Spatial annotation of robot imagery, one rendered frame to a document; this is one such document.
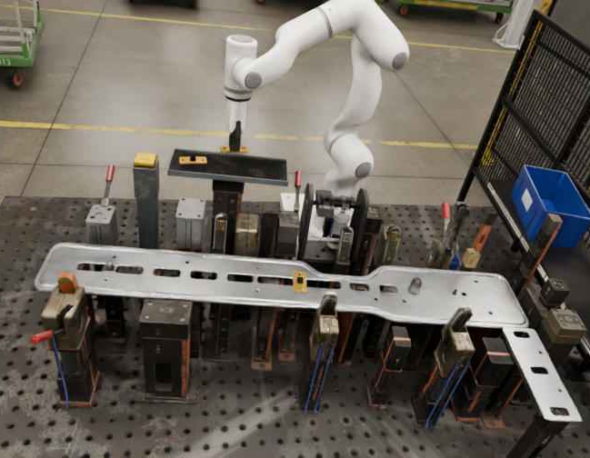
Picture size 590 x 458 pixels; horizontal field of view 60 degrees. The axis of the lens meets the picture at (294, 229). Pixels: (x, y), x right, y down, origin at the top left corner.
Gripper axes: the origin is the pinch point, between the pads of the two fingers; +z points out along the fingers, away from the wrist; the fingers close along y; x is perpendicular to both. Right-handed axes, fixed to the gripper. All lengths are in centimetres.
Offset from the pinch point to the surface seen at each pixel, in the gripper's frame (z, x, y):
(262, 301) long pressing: 24, 4, 44
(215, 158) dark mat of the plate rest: 8.0, -5.1, -3.5
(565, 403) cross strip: 24, 74, 84
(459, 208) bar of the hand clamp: 4, 64, 29
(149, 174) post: 11.9, -25.6, 0.4
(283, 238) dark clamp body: 21.0, 14.0, 21.5
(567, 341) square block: 23, 87, 66
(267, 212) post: 14.3, 9.2, 16.9
